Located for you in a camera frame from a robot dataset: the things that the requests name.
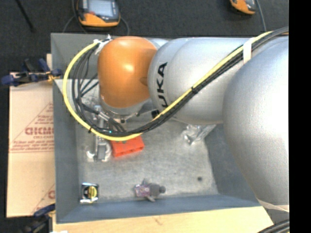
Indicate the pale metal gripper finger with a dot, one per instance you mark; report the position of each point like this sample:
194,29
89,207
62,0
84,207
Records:
101,152
95,145

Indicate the orange flat block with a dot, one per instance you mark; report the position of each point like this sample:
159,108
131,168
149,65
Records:
128,147

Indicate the chrome and yellow tape measure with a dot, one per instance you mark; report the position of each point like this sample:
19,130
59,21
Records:
89,193

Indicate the purple and grey small tool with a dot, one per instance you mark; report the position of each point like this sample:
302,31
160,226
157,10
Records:
150,190

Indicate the grey metal bin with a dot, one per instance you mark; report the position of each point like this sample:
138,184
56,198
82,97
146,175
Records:
170,169

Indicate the brown cardboard board, red print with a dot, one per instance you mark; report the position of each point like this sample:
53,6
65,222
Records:
29,173

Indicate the clear crumpled plastic packet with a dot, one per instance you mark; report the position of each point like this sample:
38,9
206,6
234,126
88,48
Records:
195,133

